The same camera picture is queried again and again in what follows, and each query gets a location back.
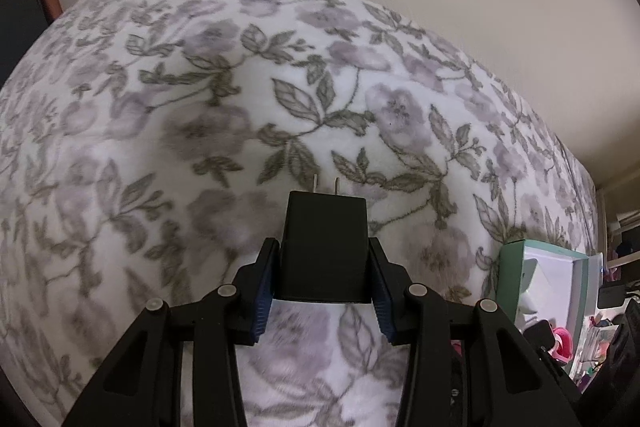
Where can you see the floral blanket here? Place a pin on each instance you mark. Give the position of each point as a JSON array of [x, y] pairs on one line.
[[150, 132]]

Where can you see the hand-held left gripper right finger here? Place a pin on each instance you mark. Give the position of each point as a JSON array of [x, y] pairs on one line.
[[382, 297]]

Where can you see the pink plastic toy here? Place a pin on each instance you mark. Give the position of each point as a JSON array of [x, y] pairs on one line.
[[562, 342]]

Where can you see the teal cardboard box tray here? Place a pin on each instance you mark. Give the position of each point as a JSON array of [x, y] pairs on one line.
[[560, 277]]

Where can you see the black plugged charger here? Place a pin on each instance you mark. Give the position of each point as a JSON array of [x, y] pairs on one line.
[[611, 296]]

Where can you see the white plastic shelf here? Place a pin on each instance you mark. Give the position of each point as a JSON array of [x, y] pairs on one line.
[[625, 224]]

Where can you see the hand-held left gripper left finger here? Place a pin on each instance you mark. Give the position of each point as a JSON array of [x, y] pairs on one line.
[[262, 292]]

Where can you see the black power adapter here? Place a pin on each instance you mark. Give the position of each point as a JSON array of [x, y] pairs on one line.
[[322, 247]]

